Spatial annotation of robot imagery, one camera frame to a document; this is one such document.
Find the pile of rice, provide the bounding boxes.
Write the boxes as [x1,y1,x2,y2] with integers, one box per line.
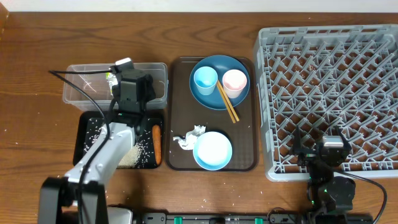
[82,118,157,169]

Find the pink cup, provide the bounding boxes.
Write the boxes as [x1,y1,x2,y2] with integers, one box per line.
[222,69,248,99]

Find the brown serving tray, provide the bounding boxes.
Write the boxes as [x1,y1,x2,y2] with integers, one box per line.
[165,57,259,172]

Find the dark blue plate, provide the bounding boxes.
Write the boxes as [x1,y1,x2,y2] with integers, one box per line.
[189,55,250,110]

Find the clear plastic bin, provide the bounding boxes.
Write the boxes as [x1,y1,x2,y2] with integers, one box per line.
[63,62,169,111]

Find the grey dishwasher rack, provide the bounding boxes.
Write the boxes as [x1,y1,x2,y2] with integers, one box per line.
[254,24,397,182]

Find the orange carrot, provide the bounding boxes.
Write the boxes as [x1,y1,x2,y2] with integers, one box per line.
[152,125,162,165]

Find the white paper wrapper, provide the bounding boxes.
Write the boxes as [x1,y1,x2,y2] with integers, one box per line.
[173,125,206,151]

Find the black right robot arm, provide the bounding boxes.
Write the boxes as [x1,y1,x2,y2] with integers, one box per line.
[289,128,356,223]

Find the green foil snack wrapper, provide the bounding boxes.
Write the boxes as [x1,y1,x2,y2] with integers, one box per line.
[106,73,118,95]

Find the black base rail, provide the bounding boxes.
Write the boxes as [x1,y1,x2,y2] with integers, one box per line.
[133,211,374,224]

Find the light blue bowl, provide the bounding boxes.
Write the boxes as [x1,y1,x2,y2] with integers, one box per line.
[193,131,233,171]

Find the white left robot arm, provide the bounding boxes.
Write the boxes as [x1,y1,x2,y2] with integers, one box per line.
[38,100,162,223]

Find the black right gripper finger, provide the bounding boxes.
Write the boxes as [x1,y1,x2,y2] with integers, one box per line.
[334,126,351,148]
[291,126,302,155]

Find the light blue cup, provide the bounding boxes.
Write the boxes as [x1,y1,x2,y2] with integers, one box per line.
[193,67,218,96]

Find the black tray bin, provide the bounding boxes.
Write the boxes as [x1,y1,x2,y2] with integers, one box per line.
[73,111,163,169]

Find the wooden chopstick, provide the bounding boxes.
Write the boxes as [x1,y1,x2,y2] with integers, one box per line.
[223,89,239,122]
[216,80,236,123]

